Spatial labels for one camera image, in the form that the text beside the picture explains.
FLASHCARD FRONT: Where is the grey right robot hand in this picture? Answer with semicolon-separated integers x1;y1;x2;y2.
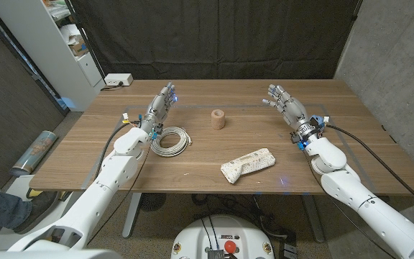
262;84;325;142

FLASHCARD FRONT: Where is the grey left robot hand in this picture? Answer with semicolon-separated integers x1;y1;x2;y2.
139;81;178;138

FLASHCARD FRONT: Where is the white patterned pen bag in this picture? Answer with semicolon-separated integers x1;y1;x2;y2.
220;147;277;185

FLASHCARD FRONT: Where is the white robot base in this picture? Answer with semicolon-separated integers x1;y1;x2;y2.
170;214;275;259

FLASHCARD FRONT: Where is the white power strip box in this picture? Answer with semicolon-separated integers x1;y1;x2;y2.
104;73;134;87

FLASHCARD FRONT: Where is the black fabric backdrop curtain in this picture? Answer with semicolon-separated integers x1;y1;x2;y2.
69;0;363;81

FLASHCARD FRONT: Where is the black ribbed round disc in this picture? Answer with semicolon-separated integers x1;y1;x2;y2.
138;193;167;212

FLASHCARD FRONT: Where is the brown cardboard box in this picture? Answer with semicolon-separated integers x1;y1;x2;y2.
68;37;90;57

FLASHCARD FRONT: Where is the grey table leg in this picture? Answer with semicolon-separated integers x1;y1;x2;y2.
121;193;142;239
302;195;326;244

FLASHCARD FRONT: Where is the white shelf cabinet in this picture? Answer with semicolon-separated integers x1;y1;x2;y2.
0;0;106;112

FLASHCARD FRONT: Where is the rolled printed poster tube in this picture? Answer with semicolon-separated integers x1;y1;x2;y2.
9;130;58;177

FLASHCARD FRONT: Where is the dark grey shoe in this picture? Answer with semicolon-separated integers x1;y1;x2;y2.
12;191;60;235

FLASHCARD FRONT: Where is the white robot torso cover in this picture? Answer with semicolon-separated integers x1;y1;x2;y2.
0;248;124;259

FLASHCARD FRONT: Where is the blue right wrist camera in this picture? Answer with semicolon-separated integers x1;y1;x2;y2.
309;114;331;132

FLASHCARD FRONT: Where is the white coiled ethernet cable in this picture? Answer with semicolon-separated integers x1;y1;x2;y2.
150;126;193;158

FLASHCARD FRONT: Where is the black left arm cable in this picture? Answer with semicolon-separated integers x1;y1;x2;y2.
93;120;142;181

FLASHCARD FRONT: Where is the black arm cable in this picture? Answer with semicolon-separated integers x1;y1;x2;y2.
324;123;414;217
93;120;142;181

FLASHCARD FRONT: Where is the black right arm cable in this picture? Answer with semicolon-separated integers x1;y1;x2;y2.
324;123;414;217

